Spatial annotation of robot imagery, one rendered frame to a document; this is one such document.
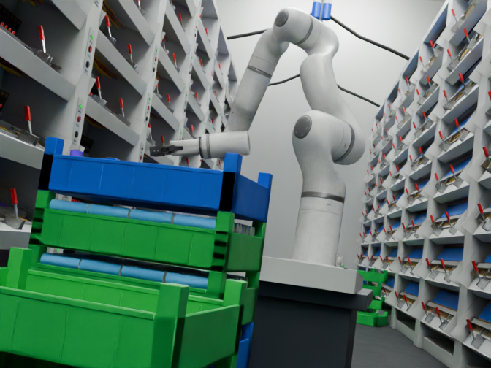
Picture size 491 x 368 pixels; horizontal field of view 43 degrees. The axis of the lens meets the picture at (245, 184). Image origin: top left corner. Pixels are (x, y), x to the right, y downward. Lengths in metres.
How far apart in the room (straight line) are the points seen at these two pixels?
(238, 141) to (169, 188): 1.21
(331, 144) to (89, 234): 0.91
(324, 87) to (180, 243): 1.05
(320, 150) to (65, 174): 0.87
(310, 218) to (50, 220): 0.88
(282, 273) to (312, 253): 0.17
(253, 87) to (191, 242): 1.26
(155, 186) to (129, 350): 0.37
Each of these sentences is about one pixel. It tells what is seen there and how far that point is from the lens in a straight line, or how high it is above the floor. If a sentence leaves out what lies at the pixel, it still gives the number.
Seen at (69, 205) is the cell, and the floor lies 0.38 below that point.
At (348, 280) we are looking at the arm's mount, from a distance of 1.48.
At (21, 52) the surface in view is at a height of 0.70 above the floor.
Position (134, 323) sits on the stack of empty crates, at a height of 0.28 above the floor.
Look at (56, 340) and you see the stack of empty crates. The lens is 0.57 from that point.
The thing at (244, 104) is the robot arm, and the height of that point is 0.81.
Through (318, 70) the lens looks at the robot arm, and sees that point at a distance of 1.84.
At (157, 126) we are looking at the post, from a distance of 3.09.
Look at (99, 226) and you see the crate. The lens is 0.90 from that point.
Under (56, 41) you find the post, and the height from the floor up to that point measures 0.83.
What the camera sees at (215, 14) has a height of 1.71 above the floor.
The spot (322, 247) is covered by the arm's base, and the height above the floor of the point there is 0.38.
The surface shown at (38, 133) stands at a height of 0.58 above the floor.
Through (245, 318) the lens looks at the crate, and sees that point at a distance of 0.97.
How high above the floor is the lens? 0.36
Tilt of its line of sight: 6 degrees up
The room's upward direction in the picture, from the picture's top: 8 degrees clockwise
